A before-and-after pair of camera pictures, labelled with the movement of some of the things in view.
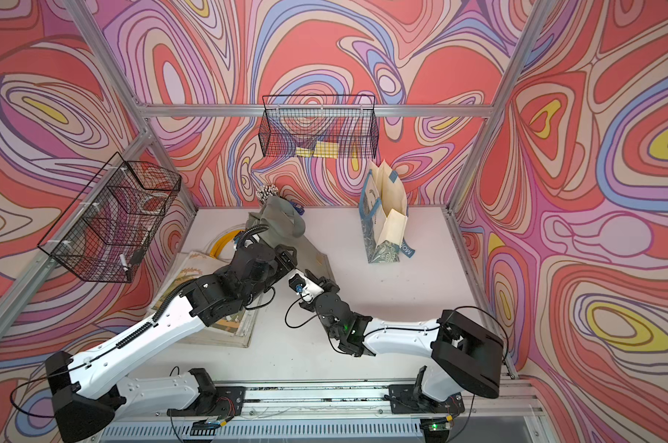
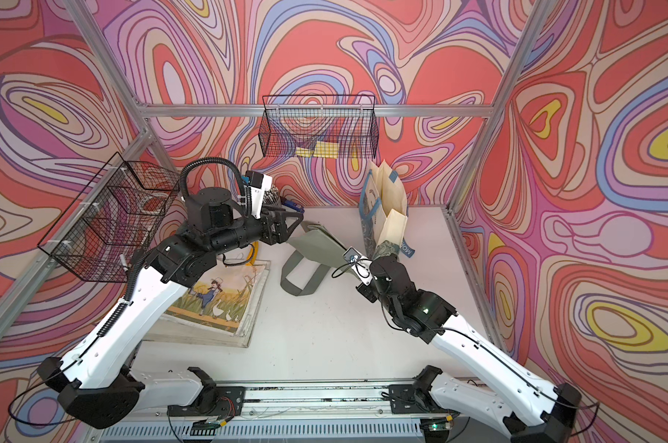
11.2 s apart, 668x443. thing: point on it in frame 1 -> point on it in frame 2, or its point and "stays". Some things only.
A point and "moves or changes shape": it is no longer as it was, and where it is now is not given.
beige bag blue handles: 383,208 stays
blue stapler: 300,209 stays
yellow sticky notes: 321,149 stays
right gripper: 325,284 -> 366,292
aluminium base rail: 331,413 stays
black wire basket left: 103,235 stays
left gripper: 291,262 -> 279,234
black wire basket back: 320,125 stays
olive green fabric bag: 280,223 moves or changes shape
